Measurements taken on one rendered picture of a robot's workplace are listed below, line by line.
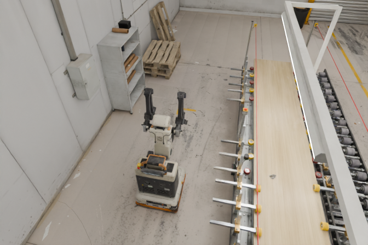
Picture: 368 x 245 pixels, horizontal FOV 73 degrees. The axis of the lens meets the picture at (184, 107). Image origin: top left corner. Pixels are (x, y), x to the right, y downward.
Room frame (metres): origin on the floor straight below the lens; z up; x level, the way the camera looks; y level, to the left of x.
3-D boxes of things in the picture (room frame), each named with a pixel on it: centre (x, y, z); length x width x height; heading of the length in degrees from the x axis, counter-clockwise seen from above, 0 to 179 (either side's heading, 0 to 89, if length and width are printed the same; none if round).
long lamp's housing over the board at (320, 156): (2.08, -1.09, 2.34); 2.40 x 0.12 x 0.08; 168
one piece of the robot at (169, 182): (2.01, 0.36, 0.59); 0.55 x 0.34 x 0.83; 78
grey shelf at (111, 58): (4.37, 1.22, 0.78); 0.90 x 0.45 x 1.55; 168
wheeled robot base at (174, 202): (2.10, 0.34, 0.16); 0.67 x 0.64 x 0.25; 168
